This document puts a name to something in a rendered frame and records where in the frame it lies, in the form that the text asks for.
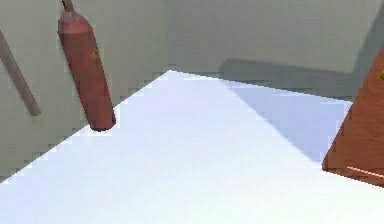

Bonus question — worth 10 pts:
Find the brown wooden cabinet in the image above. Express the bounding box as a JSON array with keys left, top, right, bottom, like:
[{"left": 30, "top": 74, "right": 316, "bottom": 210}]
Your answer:
[{"left": 321, "top": 44, "right": 384, "bottom": 188}]

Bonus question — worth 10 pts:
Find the red gas cylinder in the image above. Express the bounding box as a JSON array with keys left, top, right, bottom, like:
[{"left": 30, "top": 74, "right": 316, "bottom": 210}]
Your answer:
[{"left": 57, "top": 0, "right": 117, "bottom": 132}]

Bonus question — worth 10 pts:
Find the grey slanted bar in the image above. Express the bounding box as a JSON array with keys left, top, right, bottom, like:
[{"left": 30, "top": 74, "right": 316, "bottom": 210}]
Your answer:
[{"left": 0, "top": 30, "right": 42, "bottom": 117}]

